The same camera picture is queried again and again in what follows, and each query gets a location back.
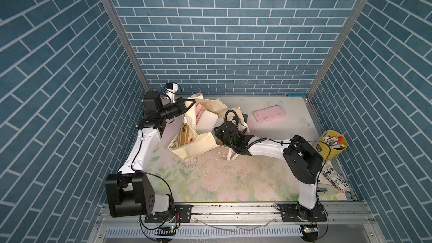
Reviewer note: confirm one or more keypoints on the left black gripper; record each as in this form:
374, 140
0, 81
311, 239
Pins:
179, 106

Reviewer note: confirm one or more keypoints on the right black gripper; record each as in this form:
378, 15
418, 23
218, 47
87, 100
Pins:
219, 133

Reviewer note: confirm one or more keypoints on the cream canvas tote bag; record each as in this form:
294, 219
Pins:
196, 134

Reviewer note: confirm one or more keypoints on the pink pencil case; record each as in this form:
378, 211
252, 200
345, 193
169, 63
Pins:
269, 113

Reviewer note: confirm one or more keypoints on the dark green pencil case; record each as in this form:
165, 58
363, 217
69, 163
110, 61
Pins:
245, 116

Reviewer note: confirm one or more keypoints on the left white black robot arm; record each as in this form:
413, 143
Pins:
129, 190

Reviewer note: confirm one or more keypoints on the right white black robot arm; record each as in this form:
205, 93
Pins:
303, 160

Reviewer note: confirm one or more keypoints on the white pencil case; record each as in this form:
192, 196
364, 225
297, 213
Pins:
206, 123

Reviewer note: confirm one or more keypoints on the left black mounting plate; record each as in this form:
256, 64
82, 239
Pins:
182, 212

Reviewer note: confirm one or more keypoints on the black mounting plate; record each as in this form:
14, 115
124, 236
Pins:
298, 213
182, 212

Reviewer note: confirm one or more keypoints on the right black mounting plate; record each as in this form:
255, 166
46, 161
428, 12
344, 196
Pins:
298, 213

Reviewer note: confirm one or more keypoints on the yellow pen holder cup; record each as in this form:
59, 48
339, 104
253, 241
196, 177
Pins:
331, 144

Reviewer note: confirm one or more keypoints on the white printed packet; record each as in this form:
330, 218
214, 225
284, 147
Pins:
336, 179

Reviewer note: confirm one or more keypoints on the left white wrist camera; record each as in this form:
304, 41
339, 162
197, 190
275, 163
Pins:
170, 89

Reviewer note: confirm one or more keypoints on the aluminium front rail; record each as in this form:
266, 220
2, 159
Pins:
258, 222

